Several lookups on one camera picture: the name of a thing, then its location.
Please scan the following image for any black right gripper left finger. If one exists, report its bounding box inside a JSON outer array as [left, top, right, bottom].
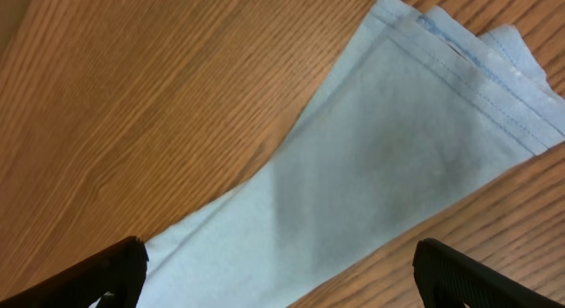
[[1, 237, 148, 308]]

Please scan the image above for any light blue t-shirt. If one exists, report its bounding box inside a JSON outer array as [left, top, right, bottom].
[[138, 0, 564, 307]]

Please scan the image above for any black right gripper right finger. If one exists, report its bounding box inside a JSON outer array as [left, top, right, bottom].
[[412, 238, 564, 308]]

